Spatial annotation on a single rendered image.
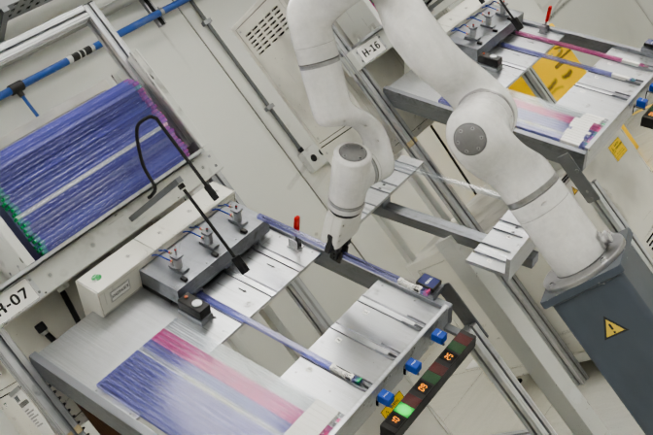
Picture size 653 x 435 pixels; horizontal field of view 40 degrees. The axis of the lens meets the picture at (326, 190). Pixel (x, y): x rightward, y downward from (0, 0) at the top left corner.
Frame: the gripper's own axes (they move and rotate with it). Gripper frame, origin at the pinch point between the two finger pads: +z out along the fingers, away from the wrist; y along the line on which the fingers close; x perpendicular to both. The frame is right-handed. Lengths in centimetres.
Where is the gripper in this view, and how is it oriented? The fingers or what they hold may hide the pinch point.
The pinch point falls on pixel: (338, 251)
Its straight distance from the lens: 212.8
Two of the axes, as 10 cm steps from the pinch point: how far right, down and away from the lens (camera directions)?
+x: 7.9, 4.6, -4.0
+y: -6.0, 5.0, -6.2
